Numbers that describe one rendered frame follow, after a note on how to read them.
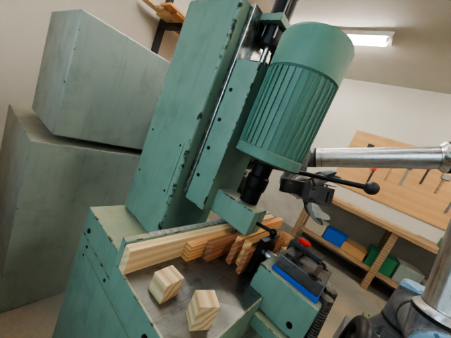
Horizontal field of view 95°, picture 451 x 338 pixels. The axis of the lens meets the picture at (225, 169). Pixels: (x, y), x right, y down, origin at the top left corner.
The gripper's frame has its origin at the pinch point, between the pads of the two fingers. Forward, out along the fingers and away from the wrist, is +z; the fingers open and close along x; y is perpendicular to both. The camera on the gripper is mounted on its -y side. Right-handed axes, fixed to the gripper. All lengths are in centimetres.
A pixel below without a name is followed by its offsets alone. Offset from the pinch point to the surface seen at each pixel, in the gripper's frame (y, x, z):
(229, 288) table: -23.4, 21.5, 14.0
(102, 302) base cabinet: -54, 42, 0
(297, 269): -10.9, 14.0, 15.3
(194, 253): -31.9, 18.0, 9.4
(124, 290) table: -42, 21, 21
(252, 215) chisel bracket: -19.8, 8.1, 3.7
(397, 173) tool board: 225, -36, -229
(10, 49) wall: -207, -48, -120
